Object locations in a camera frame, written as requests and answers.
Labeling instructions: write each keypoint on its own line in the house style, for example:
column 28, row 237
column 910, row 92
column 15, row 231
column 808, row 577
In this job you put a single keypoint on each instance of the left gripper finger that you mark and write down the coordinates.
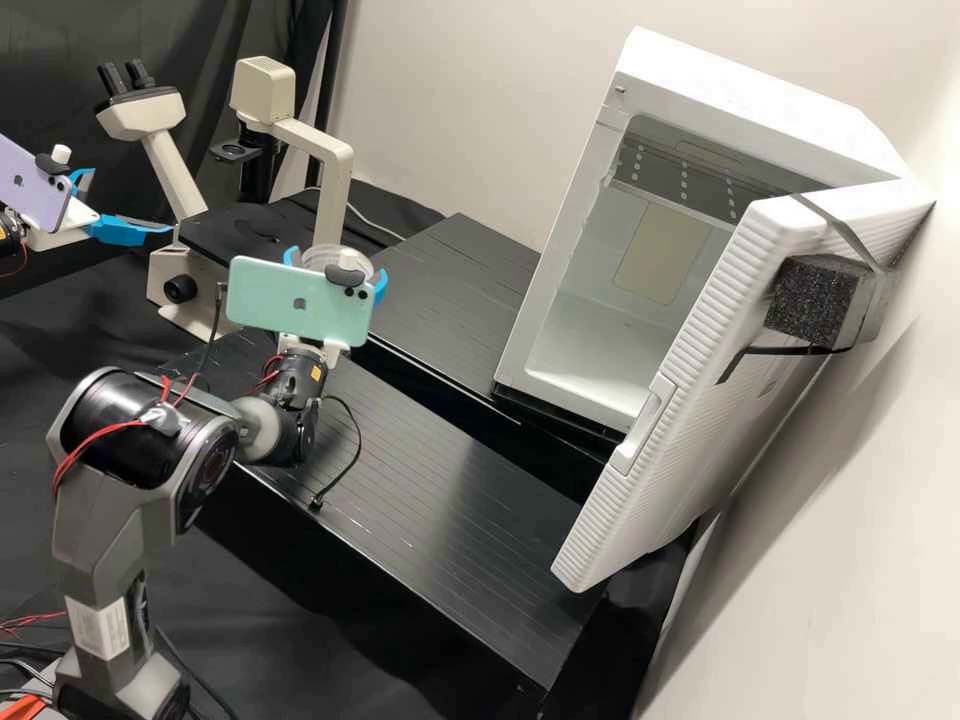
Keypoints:
column 84, row 182
column 124, row 229

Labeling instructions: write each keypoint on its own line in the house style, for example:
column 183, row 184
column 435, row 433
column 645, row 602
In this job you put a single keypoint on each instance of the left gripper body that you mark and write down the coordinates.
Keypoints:
column 69, row 225

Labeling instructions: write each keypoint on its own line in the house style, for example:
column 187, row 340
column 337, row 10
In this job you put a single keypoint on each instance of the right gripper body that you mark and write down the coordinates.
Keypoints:
column 289, row 339

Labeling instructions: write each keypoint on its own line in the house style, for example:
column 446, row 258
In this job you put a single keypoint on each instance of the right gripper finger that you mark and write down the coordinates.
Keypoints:
column 382, row 289
column 293, row 256

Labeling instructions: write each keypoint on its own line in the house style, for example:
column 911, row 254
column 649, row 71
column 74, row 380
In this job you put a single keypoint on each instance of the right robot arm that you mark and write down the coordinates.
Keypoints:
column 112, row 525

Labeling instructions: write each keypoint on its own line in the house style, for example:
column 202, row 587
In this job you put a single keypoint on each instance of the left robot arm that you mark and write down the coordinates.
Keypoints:
column 10, row 234

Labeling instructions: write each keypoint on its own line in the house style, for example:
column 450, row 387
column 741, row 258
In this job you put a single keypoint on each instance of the cream microscope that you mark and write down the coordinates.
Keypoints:
column 334, row 187

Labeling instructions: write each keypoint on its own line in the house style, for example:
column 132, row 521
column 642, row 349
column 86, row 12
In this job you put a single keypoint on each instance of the black platform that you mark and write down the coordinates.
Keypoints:
column 450, row 525
column 450, row 300

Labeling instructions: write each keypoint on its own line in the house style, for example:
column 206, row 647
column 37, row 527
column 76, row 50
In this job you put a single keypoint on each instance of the white incubator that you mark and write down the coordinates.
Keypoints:
column 570, row 225

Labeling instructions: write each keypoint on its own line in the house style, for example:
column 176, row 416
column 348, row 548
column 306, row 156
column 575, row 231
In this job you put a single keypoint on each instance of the incubator door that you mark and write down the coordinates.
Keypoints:
column 712, row 412

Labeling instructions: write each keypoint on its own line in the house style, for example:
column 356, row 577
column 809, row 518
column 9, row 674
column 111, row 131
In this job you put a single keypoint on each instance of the right wrist camera phone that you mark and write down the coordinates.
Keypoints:
column 285, row 300

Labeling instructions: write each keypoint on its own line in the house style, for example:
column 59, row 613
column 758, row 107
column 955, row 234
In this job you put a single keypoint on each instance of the wrist camera phone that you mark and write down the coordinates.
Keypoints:
column 34, row 191
column 285, row 300

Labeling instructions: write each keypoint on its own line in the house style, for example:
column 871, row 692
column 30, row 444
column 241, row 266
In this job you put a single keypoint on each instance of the left wrist camera phone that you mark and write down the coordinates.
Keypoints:
column 34, row 191

